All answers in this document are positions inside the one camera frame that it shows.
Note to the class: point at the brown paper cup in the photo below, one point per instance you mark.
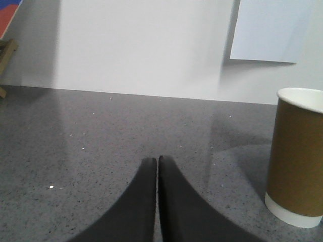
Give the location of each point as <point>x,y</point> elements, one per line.
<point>294,180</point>

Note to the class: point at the white paper sheet on wall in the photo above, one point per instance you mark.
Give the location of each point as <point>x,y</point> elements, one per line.
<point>271,31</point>

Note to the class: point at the red blue board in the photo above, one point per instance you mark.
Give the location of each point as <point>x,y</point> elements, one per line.
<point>7,13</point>

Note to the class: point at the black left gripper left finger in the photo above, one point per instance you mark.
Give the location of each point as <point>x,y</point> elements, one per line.
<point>132,216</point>

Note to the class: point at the wooden dish rack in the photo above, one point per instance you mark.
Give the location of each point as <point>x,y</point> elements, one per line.
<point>7,50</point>

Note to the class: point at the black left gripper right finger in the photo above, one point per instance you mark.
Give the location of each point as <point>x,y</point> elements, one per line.
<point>185,216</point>

